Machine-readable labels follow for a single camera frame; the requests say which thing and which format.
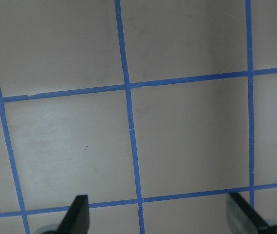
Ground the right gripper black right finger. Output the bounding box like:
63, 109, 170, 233
226, 193, 270, 234

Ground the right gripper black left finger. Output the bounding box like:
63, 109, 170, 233
56, 195, 90, 234

